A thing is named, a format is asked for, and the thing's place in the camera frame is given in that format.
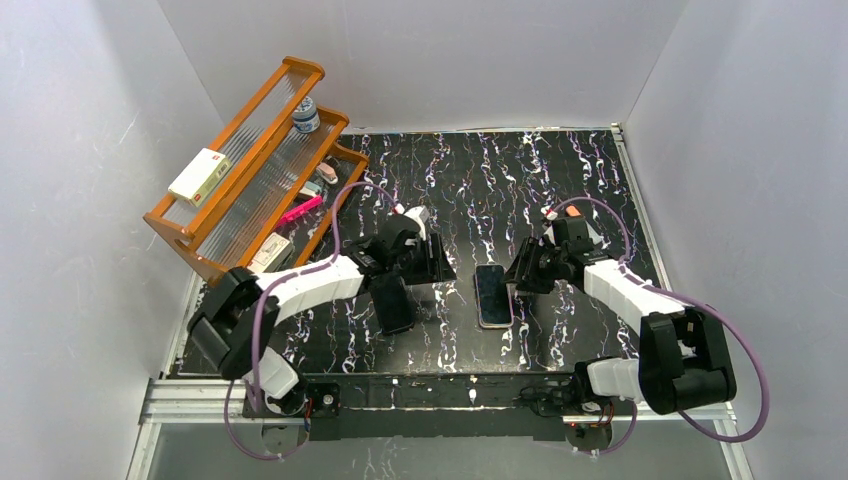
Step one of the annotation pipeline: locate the beige phone case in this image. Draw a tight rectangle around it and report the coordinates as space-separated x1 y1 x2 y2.
473 264 513 329

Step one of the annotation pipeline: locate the black phone case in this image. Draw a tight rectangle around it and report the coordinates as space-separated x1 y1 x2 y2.
368 272 415 335

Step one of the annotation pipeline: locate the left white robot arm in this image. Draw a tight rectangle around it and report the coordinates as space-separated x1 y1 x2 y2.
187 207 457 411

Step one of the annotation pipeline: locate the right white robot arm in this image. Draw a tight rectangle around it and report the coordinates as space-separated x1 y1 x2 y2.
504 216 737 415

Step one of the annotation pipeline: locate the pink highlighter marker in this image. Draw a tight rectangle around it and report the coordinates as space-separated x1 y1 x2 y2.
275 195 324 228

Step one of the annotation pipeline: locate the small grey white eraser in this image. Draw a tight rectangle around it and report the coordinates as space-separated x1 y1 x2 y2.
297 186 322 201

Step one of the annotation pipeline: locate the pink white small stapler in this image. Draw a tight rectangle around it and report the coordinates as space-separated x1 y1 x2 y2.
315 162 339 185

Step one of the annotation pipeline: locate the small grey cardboard box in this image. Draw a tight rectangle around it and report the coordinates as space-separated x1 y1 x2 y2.
247 232 294 273

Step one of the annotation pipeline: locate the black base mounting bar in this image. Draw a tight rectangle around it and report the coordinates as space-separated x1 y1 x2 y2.
242 372 633 451

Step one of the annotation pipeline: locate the orange wooden shelf rack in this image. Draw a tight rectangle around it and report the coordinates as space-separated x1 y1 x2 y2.
143 56 369 284

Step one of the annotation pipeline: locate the blue white ceramic jar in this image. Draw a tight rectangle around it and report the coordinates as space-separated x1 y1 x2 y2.
291 96 321 134

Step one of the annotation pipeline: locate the white red box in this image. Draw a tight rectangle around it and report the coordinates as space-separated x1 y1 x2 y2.
168 148 232 207

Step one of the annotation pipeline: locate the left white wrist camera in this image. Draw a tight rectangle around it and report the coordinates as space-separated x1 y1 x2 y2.
394 204 430 240

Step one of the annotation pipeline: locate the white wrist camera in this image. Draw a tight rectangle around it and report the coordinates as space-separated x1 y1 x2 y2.
541 206 565 245
394 204 430 240

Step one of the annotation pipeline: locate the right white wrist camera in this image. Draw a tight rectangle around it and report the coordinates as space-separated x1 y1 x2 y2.
541 206 565 245

